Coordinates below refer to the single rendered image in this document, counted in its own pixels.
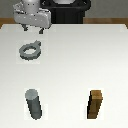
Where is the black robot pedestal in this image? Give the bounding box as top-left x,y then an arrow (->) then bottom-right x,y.
41,0 -> 92,25

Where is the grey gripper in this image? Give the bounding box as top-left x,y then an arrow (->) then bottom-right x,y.
12,6 -> 54,35

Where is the grey loop with handle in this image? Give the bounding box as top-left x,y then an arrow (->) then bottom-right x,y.
18,39 -> 43,61

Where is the brown square wooden peg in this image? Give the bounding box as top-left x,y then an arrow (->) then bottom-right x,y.
87,89 -> 103,119

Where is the grey round peg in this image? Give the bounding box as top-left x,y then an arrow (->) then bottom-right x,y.
24,88 -> 44,120

